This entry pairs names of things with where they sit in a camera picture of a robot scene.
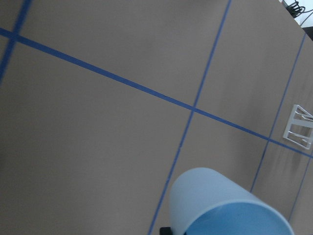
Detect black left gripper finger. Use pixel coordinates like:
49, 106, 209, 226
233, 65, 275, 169
159, 227, 173, 235

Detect white wire cup rack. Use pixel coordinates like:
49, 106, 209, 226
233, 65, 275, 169
283, 104, 313, 150

